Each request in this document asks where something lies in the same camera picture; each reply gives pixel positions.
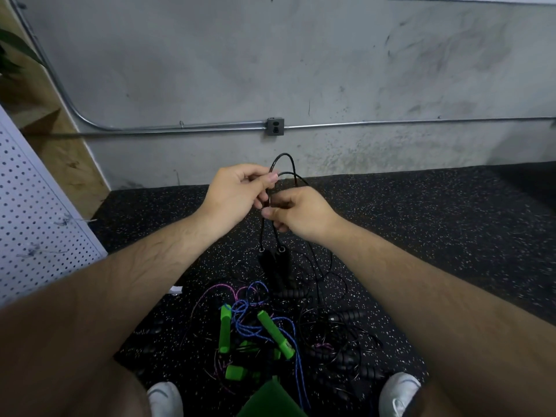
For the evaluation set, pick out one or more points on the white pegboard stand foot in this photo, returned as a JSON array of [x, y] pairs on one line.
[[176, 290]]

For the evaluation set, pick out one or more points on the person's left forearm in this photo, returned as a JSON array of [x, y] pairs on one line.
[[104, 317]]

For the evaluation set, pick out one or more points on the person's right hand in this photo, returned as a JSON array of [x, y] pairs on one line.
[[304, 212]]

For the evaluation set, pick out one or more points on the metal conduit pipe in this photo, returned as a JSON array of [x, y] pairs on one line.
[[174, 128]]

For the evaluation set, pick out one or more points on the person's right forearm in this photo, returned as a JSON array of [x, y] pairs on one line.
[[452, 317]]

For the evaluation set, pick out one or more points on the white right shoe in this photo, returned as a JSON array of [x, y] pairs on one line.
[[400, 393]]

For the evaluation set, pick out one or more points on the white left shoe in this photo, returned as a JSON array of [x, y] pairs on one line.
[[165, 399]]

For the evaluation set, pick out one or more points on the green potted plant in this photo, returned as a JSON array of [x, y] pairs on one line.
[[13, 52]]

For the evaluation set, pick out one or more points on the grey electrical junction box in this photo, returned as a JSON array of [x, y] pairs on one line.
[[274, 127]]

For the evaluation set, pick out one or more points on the white shoe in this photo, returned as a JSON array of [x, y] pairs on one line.
[[400, 393], [165, 399]]

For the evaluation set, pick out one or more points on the person's left hand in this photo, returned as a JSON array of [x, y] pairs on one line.
[[233, 197]]

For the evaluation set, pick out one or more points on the white pegboard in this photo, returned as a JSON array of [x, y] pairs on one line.
[[35, 221]]

